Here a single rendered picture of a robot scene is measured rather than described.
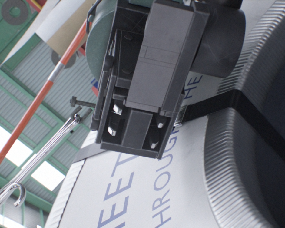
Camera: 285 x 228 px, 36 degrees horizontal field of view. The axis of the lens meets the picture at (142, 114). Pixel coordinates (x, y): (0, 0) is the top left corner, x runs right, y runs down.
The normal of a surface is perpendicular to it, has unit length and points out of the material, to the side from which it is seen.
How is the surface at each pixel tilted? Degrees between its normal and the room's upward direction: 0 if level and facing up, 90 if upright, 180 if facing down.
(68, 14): 90
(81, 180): 90
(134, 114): 65
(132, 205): 90
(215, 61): 56
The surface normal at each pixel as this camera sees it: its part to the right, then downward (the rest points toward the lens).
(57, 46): 0.34, 0.35
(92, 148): -0.68, -0.62
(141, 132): 0.00, 0.62
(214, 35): 0.14, 0.08
